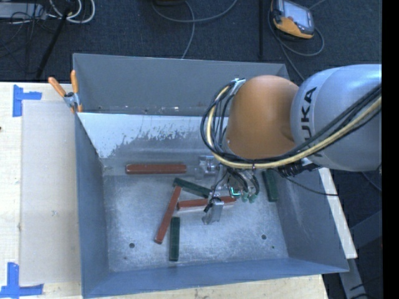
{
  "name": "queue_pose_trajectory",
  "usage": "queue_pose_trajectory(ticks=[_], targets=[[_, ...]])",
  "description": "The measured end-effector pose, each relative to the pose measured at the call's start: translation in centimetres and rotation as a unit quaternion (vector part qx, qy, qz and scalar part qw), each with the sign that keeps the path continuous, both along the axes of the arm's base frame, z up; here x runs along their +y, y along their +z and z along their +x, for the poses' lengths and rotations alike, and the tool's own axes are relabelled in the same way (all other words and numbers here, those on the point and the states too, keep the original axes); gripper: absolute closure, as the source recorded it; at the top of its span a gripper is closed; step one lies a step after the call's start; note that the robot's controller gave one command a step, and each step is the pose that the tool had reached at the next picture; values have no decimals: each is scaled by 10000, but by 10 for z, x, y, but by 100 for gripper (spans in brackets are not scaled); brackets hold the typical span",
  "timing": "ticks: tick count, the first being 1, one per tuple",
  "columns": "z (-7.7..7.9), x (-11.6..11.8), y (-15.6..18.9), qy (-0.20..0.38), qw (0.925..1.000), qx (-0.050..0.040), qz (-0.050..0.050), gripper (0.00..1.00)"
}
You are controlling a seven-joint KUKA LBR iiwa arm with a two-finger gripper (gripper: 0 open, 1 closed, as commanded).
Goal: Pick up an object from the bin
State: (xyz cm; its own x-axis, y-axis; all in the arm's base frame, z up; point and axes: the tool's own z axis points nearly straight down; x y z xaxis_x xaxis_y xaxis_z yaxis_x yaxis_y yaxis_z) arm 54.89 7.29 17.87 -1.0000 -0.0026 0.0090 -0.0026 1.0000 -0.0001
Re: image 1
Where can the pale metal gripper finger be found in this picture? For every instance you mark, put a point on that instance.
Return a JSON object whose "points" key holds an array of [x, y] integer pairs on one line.
{"points": [[206, 166], [214, 212]]}

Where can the red-brown flat block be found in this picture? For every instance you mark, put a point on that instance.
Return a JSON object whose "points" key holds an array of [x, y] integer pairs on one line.
{"points": [[168, 215], [191, 203], [156, 168]]}

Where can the dark green flat block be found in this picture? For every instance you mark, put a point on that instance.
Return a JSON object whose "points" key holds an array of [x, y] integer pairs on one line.
{"points": [[191, 187], [270, 185], [174, 238]]}

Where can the grey metal bin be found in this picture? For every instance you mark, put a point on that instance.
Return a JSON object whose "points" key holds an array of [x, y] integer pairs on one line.
{"points": [[218, 238]]}

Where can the pale wood flat board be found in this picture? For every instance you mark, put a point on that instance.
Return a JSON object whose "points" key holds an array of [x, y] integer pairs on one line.
{"points": [[46, 182]]}

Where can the black cylinder on white bracket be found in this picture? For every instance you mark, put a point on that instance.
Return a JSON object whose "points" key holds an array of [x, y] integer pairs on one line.
{"points": [[291, 169]]}

